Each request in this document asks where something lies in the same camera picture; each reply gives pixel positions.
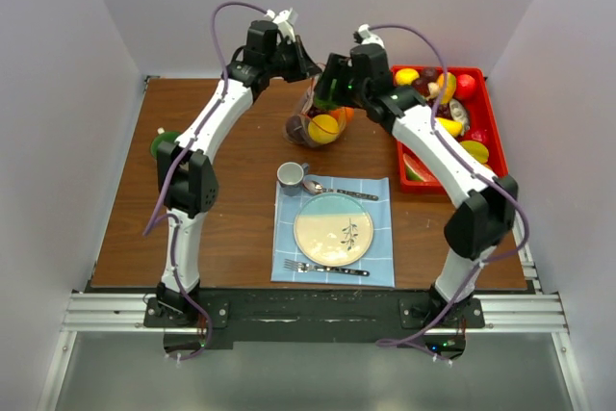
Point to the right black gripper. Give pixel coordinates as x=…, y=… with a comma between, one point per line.
x=336, y=69

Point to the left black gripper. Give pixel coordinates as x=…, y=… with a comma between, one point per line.
x=304, y=64

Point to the green bell pepper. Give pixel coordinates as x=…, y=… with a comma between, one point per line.
x=325, y=105

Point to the orange fruit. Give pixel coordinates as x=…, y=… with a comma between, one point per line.
x=346, y=114

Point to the yellow lemon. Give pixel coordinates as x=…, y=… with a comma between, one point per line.
x=323, y=129

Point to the clear zip top bag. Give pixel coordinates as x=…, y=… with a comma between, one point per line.
x=305, y=108

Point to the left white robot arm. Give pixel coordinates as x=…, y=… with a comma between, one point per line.
x=187, y=183

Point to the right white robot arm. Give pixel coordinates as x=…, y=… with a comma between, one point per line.
x=483, y=202

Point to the yellow peach top left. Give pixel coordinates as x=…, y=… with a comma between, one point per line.
x=406, y=76

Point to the grey mug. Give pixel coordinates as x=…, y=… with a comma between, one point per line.
x=290, y=177

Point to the metal spoon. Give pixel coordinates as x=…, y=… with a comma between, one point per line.
x=314, y=187

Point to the watermelon slice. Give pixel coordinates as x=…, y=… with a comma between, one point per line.
x=415, y=170

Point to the orange yellow mango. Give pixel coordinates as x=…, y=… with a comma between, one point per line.
x=447, y=84

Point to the red apple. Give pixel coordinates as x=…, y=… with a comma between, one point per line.
x=465, y=87

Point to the red plastic fruit tray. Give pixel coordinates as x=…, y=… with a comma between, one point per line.
x=483, y=129

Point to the beige and teal plate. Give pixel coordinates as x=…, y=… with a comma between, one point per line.
x=333, y=229

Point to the green glass cup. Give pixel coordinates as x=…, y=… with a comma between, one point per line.
x=163, y=136

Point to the yellow star fruit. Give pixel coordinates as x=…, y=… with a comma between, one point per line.
x=477, y=150

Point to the metal fork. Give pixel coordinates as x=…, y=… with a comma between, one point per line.
x=305, y=267

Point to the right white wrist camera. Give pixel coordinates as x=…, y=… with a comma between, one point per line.
x=365, y=36

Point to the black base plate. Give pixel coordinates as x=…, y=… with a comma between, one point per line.
x=289, y=316

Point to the aluminium frame rail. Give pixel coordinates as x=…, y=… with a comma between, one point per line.
x=501, y=313

